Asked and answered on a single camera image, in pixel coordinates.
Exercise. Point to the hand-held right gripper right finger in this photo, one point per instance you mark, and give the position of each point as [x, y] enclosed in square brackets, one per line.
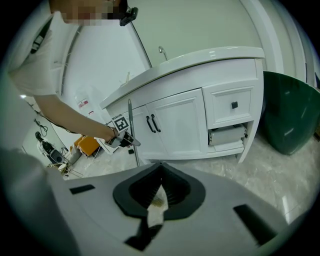
[212, 212]

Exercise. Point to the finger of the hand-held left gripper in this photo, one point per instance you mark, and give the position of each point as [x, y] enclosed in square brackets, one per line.
[131, 142]

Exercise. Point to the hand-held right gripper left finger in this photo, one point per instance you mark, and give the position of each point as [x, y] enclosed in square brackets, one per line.
[100, 212]

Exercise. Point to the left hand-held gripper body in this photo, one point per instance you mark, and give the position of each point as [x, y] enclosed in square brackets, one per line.
[121, 123]

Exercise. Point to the person's left forearm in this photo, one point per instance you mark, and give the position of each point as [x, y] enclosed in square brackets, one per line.
[75, 120]

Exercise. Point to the orange case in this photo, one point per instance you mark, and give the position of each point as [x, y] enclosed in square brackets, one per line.
[87, 146]

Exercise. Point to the white vanity cabinet with sink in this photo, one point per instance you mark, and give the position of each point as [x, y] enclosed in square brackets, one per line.
[175, 120]

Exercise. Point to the grey plastic box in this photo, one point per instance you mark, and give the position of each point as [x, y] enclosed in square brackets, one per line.
[225, 136]

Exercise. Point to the chrome faucet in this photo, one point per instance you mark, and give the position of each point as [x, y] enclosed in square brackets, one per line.
[165, 56]

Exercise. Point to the person's white shirt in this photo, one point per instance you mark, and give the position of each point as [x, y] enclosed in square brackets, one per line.
[35, 70]

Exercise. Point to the person's head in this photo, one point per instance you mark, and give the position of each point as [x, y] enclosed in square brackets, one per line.
[87, 15]

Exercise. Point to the green and white bathtub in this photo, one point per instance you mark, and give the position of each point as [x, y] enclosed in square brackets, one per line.
[287, 112]

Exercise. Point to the black head-mounted camera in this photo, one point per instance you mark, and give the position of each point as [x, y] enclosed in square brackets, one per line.
[127, 17]

